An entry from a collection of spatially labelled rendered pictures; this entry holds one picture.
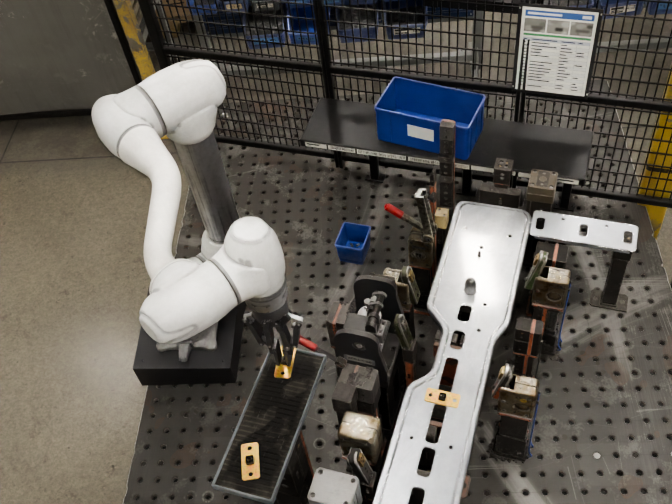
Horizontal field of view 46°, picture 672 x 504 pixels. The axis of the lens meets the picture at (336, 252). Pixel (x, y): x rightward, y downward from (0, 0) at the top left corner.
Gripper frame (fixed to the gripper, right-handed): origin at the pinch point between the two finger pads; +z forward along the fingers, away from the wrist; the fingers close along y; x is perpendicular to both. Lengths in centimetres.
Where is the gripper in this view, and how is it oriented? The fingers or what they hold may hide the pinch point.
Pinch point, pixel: (282, 352)
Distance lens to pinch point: 175.9
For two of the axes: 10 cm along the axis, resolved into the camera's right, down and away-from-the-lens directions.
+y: 9.8, 0.5, -1.7
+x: 1.4, -7.6, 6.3
